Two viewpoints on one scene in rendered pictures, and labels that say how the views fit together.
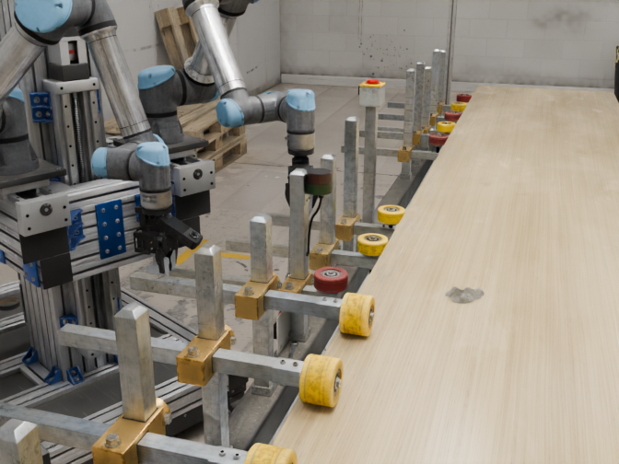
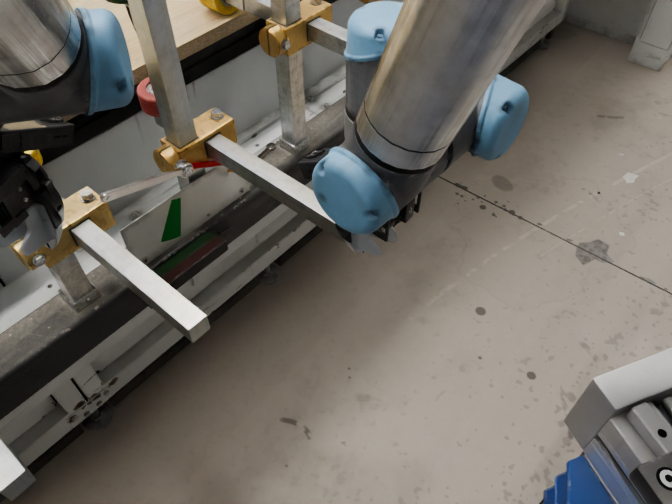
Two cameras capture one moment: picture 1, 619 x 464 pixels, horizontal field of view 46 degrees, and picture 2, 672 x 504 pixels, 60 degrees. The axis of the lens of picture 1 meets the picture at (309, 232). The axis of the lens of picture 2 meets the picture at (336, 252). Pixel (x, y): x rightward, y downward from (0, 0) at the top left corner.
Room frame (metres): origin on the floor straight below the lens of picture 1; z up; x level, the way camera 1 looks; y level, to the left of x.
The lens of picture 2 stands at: (2.20, 0.54, 1.46)
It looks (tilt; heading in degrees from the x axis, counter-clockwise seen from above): 50 degrees down; 203
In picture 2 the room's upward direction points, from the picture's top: straight up
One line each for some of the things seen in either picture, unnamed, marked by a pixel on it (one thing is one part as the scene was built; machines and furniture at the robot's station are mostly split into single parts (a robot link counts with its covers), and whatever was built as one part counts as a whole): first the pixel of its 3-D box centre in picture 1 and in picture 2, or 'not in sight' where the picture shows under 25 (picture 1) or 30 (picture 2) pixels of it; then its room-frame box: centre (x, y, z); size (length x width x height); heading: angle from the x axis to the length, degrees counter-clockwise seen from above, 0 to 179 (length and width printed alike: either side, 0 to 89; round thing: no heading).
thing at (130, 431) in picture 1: (134, 435); not in sight; (0.88, 0.25, 0.95); 0.13 x 0.06 x 0.05; 163
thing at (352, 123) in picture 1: (350, 195); not in sight; (2.10, -0.12, 0.92); 0.03 x 0.03 x 0.48; 73
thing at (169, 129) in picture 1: (159, 124); not in sight; (2.32, 0.48, 1.09); 0.15 x 0.15 x 0.10
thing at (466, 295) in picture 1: (465, 292); not in sight; (1.44, -0.34, 0.91); 0.09 x 0.07 x 0.02; 100
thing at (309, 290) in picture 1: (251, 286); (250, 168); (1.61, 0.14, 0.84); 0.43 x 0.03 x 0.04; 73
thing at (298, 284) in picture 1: (297, 288); (194, 142); (1.60, 0.03, 0.85); 0.13 x 0.06 x 0.05; 163
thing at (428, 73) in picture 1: (426, 116); not in sight; (3.53, -0.57, 0.87); 0.03 x 0.03 x 0.48; 73
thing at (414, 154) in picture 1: (391, 153); not in sight; (3.03, -0.35, 0.82); 0.43 x 0.03 x 0.04; 73
